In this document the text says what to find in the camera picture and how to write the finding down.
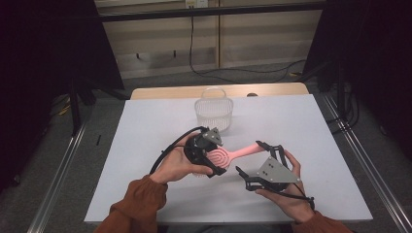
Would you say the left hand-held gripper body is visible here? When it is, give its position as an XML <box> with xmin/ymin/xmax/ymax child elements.
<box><xmin>184</xmin><ymin>126</ymin><xmax>224</xmax><ymax>166</ymax></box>

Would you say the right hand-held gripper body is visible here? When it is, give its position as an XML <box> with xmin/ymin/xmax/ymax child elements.
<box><xmin>257</xmin><ymin>156</ymin><xmax>302</xmax><ymax>194</ymax></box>

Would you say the pink hairbrush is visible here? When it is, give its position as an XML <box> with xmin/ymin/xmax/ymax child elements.
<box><xmin>193</xmin><ymin>143</ymin><xmax>265</xmax><ymax>179</ymax></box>

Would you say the white plastic basket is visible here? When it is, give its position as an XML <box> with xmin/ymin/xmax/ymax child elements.
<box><xmin>193</xmin><ymin>86</ymin><xmax>235</xmax><ymax>133</ymax></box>

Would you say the person's left hand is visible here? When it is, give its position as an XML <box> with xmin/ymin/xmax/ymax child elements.
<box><xmin>149</xmin><ymin>132</ymin><xmax>215</xmax><ymax>186</ymax></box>

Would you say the person's right hand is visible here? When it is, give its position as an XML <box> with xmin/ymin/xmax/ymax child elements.
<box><xmin>256</xmin><ymin>150</ymin><xmax>316</xmax><ymax>224</ymax></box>

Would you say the small wooden table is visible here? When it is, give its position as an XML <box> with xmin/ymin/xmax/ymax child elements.
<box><xmin>130</xmin><ymin>82</ymin><xmax>310</xmax><ymax>101</ymax></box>

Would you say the black metal stand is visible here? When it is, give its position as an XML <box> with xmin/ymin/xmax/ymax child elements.
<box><xmin>69</xmin><ymin>76</ymin><xmax>98</xmax><ymax>137</ymax></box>
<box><xmin>335</xmin><ymin>62</ymin><xmax>348</xmax><ymax>119</ymax></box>

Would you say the dark curtain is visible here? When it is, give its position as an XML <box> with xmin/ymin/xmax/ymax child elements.
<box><xmin>304</xmin><ymin>0</ymin><xmax>412</xmax><ymax>163</ymax></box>
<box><xmin>0</xmin><ymin>0</ymin><xmax>125</xmax><ymax>195</ymax></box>

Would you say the white power outlet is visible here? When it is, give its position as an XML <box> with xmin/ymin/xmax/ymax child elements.
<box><xmin>185</xmin><ymin>0</ymin><xmax>209</xmax><ymax>9</ymax></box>

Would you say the left hand-held gripper cable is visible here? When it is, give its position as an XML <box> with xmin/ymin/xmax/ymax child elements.
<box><xmin>149</xmin><ymin>125</ymin><xmax>208</xmax><ymax>176</ymax></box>

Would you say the hand-held gripper cable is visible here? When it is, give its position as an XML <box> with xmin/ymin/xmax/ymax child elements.
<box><xmin>149</xmin><ymin>125</ymin><xmax>208</xmax><ymax>176</ymax></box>
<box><xmin>276</xmin><ymin>189</ymin><xmax>316</xmax><ymax>212</ymax></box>

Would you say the right hand-held gripper cable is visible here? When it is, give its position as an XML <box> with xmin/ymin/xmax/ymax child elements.
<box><xmin>276</xmin><ymin>189</ymin><xmax>316</xmax><ymax>212</ymax></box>

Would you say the black power cable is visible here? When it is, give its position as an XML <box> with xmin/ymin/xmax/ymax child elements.
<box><xmin>189</xmin><ymin>14</ymin><xmax>307</xmax><ymax>84</ymax></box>

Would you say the bundle of black floor cables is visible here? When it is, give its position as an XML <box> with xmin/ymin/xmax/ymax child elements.
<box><xmin>325</xmin><ymin>90</ymin><xmax>361</xmax><ymax>135</ymax></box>

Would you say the metal floor rail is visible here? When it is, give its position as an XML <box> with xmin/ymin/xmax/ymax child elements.
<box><xmin>322</xmin><ymin>93</ymin><xmax>412</xmax><ymax>233</ymax></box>
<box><xmin>27</xmin><ymin>122</ymin><xmax>88</xmax><ymax>233</ymax></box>

